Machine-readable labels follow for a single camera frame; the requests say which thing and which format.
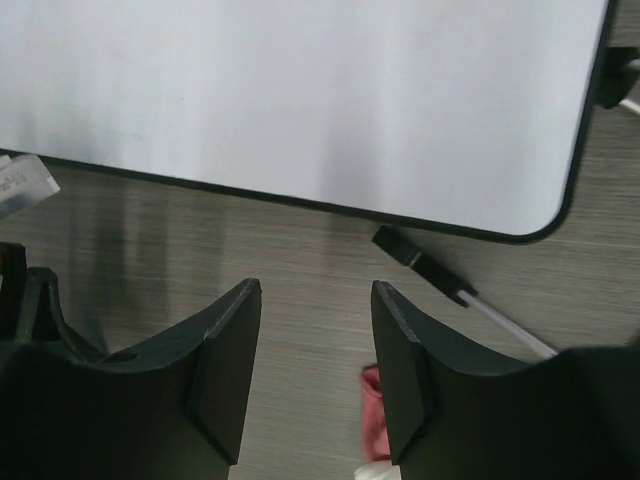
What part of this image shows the folded pink t shirt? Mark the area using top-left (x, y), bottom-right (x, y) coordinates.
top-left (359, 364), bottom-right (391, 462)

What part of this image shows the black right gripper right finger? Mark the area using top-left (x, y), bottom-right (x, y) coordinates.
top-left (371, 281), bottom-right (639, 479)

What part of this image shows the folded white t shirt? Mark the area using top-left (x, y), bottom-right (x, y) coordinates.
top-left (354, 460), bottom-right (402, 480)

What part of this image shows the black wire stand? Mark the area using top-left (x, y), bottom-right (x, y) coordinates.
top-left (372, 47), bottom-right (639, 359)

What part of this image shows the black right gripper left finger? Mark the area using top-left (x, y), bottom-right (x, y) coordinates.
top-left (1, 243), bottom-right (261, 479)

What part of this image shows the small whiteboard with red writing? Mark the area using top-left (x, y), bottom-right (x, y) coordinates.
top-left (1, 1), bottom-right (616, 244)

